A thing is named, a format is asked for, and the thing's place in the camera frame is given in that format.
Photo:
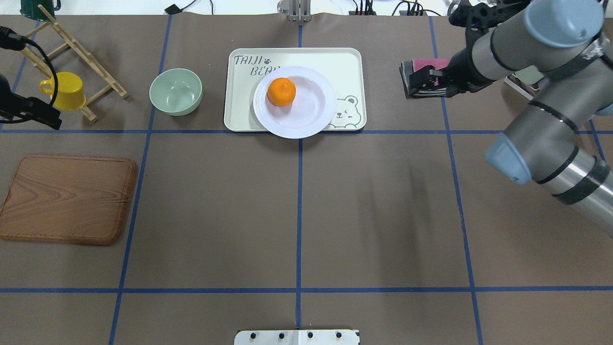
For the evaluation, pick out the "pink folded cloth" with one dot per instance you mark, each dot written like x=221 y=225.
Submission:
x=436 y=63

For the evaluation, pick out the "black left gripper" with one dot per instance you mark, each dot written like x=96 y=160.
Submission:
x=29 y=109

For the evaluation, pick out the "wooden drying rack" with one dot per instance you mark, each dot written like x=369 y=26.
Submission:
x=70 y=42

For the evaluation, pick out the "grey metal camera mount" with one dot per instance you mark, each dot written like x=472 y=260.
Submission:
x=297 y=11

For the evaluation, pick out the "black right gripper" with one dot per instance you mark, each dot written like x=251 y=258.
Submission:
x=460 y=71

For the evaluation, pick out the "grey folded cloth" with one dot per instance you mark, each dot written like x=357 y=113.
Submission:
x=417 y=79

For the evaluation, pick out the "cream bear tray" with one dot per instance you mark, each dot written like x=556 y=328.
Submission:
x=342 y=66

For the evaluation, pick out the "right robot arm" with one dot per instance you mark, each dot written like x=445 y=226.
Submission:
x=562 y=39

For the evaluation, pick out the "green tumbler cup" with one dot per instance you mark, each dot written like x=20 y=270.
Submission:
x=530 y=76

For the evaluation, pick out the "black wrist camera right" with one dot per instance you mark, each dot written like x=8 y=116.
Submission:
x=483 y=15

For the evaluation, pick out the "orange fruit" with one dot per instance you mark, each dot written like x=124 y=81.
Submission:
x=281 y=92

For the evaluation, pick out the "green ceramic bowl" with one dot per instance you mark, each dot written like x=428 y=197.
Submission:
x=176 y=92

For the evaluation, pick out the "white round plate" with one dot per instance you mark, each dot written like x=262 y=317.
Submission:
x=311 y=110

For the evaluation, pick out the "yellow mug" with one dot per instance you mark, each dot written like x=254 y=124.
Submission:
x=70 y=95

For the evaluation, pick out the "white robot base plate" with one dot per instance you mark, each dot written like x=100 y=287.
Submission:
x=298 y=337

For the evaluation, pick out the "white wire cup rack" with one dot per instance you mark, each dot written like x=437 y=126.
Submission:
x=523 y=89

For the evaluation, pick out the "wooden cutting board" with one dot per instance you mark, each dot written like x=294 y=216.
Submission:
x=69 y=199

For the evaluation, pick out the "dark green mug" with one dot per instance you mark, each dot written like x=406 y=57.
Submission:
x=40 y=10

